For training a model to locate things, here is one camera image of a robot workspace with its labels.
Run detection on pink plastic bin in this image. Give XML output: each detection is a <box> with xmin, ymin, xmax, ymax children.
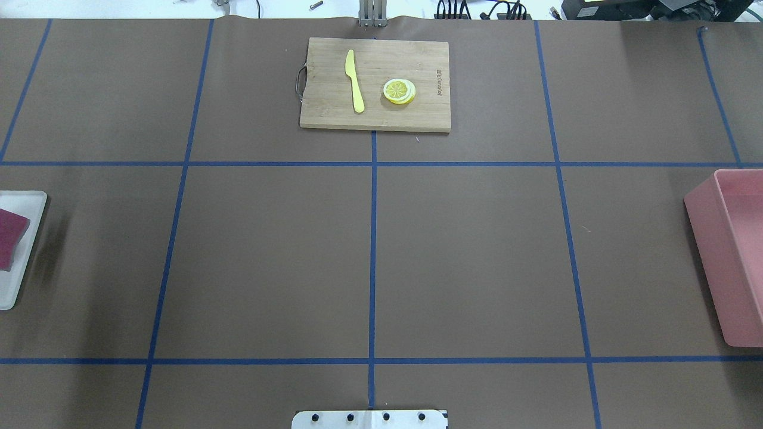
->
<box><xmin>684</xmin><ymin>169</ymin><xmax>762</xmax><ymax>347</ymax></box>

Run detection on bamboo cutting board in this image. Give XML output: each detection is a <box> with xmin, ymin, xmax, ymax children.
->
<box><xmin>299</xmin><ymin>36</ymin><xmax>452</xmax><ymax>133</ymax></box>

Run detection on white rectangular tray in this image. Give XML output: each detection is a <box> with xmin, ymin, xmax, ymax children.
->
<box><xmin>1</xmin><ymin>190</ymin><xmax>47</xmax><ymax>310</ymax></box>

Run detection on black power strip with cables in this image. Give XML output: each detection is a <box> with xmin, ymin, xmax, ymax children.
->
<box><xmin>432</xmin><ymin>1</ymin><xmax>532</xmax><ymax>21</ymax></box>

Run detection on yellow lemon slices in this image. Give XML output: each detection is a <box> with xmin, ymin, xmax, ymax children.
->
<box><xmin>383</xmin><ymin>78</ymin><xmax>417</xmax><ymax>105</ymax></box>

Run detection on aluminium frame post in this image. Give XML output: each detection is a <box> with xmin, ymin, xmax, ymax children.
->
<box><xmin>359</xmin><ymin>0</ymin><xmax>389</xmax><ymax>28</ymax></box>

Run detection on yellow plastic knife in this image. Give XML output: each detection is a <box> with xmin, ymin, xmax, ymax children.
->
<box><xmin>344</xmin><ymin>49</ymin><xmax>365</xmax><ymax>114</ymax></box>

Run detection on pink towel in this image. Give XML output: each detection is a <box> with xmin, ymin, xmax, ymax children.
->
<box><xmin>1</xmin><ymin>209</ymin><xmax>30</xmax><ymax>271</ymax></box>

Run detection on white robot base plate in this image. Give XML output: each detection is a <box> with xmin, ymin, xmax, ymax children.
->
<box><xmin>291</xmin><ymin>409</ymin><xmax>449</xmax><ymax>428</ymax></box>

